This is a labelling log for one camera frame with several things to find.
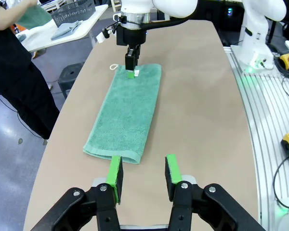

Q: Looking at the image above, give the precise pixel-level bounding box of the black looped cable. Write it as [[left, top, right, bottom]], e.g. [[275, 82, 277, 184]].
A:
[[272, 155, 289, 209]]

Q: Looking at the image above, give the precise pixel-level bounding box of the grey-blue towel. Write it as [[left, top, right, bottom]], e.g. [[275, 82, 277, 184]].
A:
[[50, 20, 84, 41]]

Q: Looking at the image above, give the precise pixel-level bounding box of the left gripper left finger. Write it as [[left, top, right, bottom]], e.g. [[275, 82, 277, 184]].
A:
[[31, 155, 124, 231]]

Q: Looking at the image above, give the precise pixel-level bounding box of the thin black floor cable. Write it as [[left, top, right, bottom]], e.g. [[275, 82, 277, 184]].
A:
[[0, 96, 43, 140]]

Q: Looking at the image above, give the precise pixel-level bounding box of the dark grey stool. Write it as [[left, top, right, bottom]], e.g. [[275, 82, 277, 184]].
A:
[[57, 62, 85, 99]]

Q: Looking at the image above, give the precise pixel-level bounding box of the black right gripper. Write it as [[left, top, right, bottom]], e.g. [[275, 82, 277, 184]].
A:
[[115, 23, 148, 79]]

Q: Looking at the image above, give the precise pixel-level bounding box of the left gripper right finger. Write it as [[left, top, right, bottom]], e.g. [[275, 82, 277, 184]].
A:
[[165, 154, 267, 231]]

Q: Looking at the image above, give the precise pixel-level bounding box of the grey plastic woven basket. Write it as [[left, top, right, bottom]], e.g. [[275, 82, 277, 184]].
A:
[[50, 0, 97, 26]]

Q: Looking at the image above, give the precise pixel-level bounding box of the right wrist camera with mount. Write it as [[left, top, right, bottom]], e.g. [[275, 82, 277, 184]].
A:
[[96, 13, 122, 44]]

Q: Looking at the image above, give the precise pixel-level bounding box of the person in black clothes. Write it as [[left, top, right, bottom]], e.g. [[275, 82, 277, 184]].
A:
[[0, 0, 61, 140]]

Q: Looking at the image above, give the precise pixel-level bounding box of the black cable bundle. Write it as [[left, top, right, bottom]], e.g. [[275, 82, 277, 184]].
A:
[[272, 51, 289, 114]]

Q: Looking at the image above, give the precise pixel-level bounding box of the aluminium rail platform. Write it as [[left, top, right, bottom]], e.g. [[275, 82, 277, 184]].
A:
[[223, 44, 289, 231]]

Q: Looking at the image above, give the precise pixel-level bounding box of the person's right forearm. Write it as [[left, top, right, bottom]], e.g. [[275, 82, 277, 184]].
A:
[[0, 1, 31, 31]]

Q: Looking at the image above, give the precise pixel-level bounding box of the white table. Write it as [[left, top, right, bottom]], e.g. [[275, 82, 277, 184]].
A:
[[21, 4, 109, 60]]

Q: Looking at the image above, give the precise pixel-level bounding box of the green terry towel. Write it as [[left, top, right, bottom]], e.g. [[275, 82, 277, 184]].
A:
[[15, 4, 53, 31], [82, 63, 162, 165]]

